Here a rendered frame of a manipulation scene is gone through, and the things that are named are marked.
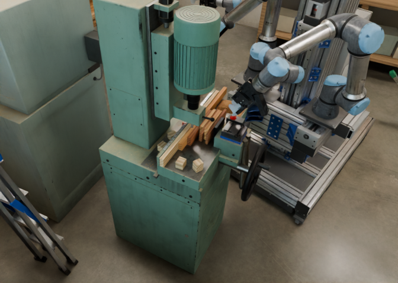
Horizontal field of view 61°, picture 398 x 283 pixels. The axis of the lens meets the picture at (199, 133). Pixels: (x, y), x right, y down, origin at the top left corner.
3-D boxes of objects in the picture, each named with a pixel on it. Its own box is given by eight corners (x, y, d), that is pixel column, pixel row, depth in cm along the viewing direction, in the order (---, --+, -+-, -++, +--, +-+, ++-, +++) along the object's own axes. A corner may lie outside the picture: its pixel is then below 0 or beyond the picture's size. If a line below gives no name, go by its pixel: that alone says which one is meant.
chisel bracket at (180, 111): (198, 129, 155) (199, 115, 150) (172, 119, 159) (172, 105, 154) (205, 120, 160) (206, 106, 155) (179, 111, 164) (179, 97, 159)
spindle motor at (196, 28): (204, 100, 136) (209, 28, 116) (166, 88, 142) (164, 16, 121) (221, 80, 149) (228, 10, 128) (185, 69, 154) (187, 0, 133)
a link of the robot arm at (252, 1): (284, -10, 176) (220, 39, 210) (289, -16, 184) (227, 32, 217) (271, -29, 173) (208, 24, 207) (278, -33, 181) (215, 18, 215)
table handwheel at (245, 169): (267, 161, 178) (247, 210, 167) (233, 148, 184) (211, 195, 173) (272, 135, 153) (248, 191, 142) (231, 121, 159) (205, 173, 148)
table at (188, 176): (218, 200, 144) (219, 191, 140) (156, 174, 153) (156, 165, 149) (262, 121, 185) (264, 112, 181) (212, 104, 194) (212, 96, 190)
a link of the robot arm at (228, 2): (237, 14, 210) (238, 0, 205) (221, 10, 214) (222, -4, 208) (241, 10, 216) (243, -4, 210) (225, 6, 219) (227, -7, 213)
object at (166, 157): (163, 167, 148) (163, 160, 145) (159, 166, 148) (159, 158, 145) (218, 97, 189) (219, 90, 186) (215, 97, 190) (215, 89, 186)
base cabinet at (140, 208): (193, 276, 204) (200, 205, 157) (115, 235, 221) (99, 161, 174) (222, 219, 235) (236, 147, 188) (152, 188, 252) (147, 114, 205)
